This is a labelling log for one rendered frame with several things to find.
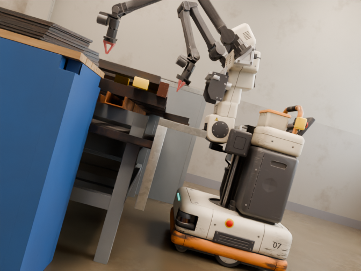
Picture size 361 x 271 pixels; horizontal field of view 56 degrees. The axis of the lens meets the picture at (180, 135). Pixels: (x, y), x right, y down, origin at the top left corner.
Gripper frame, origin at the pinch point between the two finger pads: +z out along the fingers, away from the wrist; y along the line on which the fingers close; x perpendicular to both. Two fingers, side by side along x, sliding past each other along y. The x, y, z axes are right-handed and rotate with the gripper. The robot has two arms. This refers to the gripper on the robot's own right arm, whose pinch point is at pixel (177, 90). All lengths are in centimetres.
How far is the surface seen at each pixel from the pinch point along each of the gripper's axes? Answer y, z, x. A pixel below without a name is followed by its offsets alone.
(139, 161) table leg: 1, 60, 67
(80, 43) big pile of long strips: -34, 15, -114
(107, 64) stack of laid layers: -31, 13, -78
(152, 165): 5, 40, -85
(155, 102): -6, 18, -76
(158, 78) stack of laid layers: -10, 8, -78
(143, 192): 7, 52, -85
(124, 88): -20, 18, -76
